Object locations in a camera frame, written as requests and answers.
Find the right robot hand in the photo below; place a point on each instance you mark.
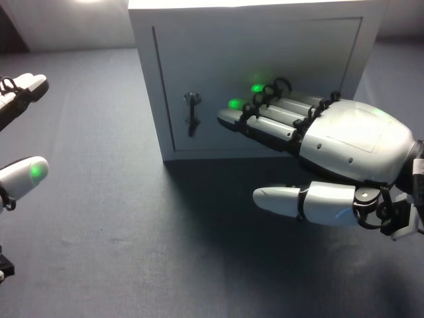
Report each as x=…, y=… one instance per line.
x=351, y=139

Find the grey table cloth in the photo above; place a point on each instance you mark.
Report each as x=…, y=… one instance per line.
x=116, y=248

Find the black key in lock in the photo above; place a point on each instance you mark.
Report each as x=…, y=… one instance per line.
x=192, y=107

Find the white cabinet box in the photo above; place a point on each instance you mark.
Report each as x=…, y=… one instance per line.
x=142, y=39

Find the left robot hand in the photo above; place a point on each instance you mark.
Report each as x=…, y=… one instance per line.
x=23, y=175

